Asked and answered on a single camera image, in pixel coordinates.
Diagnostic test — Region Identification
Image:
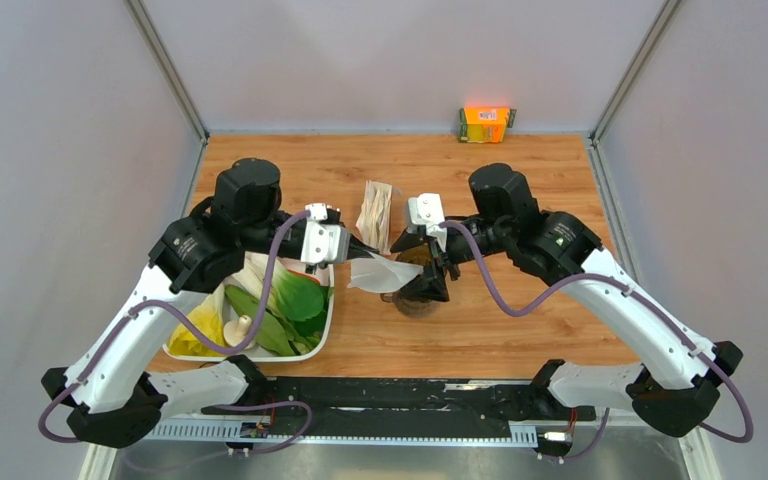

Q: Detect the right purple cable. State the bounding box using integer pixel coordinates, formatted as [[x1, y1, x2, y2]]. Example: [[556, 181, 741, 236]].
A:
[[440, 219, 755, 464]]

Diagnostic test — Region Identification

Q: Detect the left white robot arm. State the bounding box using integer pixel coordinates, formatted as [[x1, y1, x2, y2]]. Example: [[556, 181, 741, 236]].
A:
[[41, 158, 374, 448]]

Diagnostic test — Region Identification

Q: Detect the white paper coffee filter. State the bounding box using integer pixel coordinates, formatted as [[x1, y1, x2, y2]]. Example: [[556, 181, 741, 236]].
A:
[[348, 254, 424, 294]]

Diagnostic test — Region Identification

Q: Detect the dark green leaf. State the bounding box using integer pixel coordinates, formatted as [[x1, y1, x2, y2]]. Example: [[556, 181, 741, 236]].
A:
[[225, 285, 296, 357]]

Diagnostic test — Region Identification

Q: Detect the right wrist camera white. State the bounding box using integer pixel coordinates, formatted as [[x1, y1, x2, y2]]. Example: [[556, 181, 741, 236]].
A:
[[406, 193, 448, 252]]

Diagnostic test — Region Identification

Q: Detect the white mushroom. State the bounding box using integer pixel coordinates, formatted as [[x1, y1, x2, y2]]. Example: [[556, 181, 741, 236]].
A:
[[222, 315, 256, 350]]

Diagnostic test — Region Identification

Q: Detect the pack of paper filters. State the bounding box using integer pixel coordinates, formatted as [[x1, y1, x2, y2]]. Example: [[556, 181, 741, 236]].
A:
[[355, 180, 393, 256]]

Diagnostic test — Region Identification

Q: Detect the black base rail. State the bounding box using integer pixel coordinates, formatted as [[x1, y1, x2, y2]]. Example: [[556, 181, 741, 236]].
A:
[[203, 377, 597, 456]]

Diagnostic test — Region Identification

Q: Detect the clear glass coffee server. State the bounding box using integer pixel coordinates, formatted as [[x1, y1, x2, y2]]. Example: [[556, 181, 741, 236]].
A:
[[379, 292, 443, 319]]

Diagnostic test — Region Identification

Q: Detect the orange green carton box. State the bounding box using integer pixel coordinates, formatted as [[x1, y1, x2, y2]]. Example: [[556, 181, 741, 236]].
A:
[[456, 107, 517, 144]]

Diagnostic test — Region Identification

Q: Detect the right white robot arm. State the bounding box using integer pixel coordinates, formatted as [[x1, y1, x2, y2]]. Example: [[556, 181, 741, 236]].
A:
[[394, 163, 743, 438]]

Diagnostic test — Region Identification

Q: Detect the dark brown coffee dripper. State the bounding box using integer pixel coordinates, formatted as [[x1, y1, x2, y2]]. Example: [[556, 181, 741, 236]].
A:
[[396, 245, 432, 266]]

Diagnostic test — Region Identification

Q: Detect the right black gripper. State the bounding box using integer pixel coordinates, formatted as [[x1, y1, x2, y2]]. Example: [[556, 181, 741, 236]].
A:
[[390, 217, 512, 302]]

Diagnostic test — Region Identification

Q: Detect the white rectangular tray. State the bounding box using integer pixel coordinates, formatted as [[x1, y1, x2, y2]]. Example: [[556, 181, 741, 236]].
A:
[[179, 267, 334, 363]]

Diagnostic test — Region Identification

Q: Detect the green bok choy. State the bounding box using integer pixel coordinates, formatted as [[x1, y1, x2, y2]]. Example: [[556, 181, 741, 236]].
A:
[[244, 253, 331, 322]]

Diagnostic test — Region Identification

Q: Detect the yellow napa cabbage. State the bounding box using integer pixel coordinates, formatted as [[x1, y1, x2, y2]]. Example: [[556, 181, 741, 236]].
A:
[[167, 284, 228, 359]]

